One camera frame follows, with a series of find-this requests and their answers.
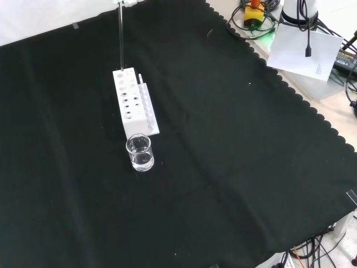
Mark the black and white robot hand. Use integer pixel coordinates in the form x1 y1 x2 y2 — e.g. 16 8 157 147
113 0 146 8

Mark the white test tube rack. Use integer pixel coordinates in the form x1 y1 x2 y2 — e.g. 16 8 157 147
112 67 160 141

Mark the small clear glass beaker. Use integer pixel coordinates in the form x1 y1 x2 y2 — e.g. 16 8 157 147
125 133 155 173

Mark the yellow stop button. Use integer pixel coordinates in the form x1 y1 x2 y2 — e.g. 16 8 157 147
243 0 266 30

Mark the black bench cloth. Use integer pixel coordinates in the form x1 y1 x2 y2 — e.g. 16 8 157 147
0 0 357 268

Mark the black power adapter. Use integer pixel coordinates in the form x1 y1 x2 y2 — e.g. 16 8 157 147
332 47 357 72

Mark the black looped cable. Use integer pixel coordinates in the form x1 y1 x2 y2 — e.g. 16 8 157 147
226 0 281 40

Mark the black cable with plug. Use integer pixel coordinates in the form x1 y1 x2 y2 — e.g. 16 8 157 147
296 0 313 58

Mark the grey base plate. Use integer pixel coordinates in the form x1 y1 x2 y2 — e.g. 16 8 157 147
274 68 349 102

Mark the orange cable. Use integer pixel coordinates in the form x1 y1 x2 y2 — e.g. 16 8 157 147
292 246 306 268

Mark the black cable bundle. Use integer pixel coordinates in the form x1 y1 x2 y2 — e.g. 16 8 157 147
284 214 357 268

